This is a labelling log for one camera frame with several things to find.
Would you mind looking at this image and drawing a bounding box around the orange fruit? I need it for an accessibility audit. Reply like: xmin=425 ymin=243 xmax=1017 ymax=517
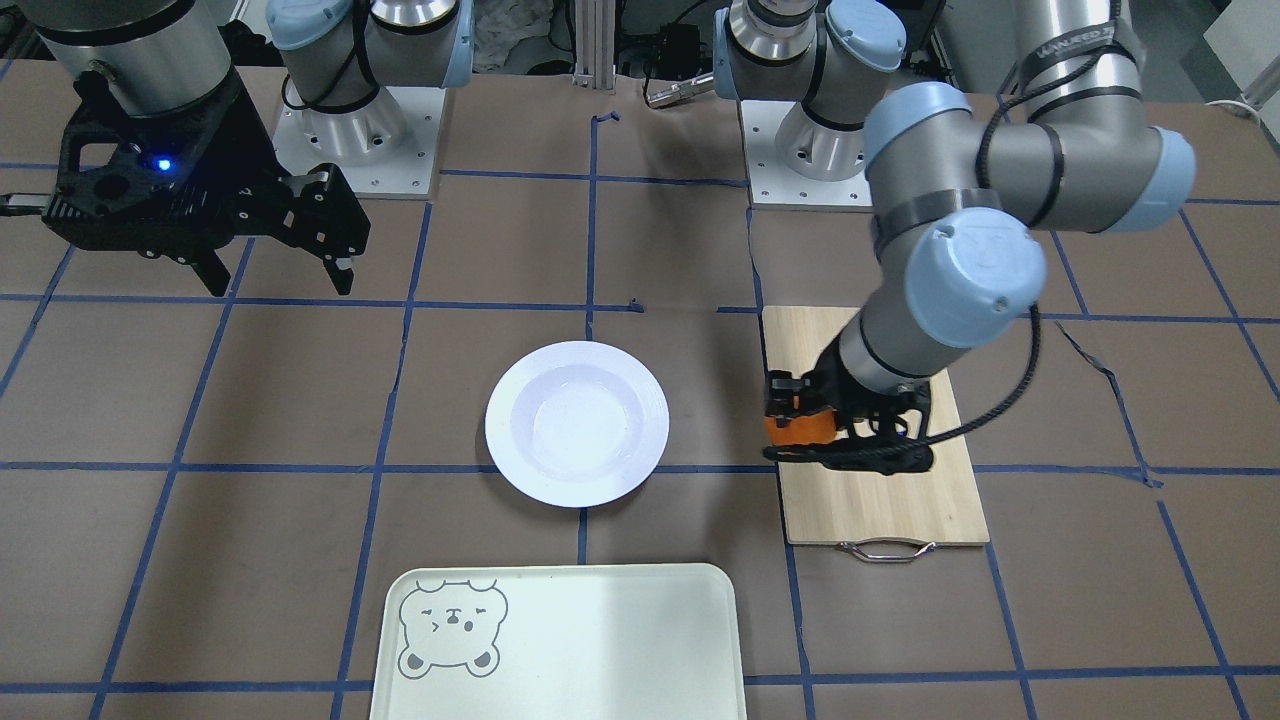
xmin=764 ymin=395 xmax=838 ymax=446

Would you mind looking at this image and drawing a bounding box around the aluminium frame post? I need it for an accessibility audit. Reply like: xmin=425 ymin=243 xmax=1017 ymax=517
xmin=572 ymin=0 xmax=618 ymax=94

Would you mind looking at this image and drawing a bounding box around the white round plate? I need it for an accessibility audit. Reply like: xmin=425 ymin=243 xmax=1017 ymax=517
xmin=484 ymin=341 xmax=669 ymax=509

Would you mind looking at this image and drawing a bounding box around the cream tray with bear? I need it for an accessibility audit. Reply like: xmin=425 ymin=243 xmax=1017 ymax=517
xmin=370 ymin=562 xmax=748 ymax=719

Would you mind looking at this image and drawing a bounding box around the wooden cutting board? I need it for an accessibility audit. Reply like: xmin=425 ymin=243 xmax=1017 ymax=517
xmin=762 ymin=306 xmax=989 ymax=548

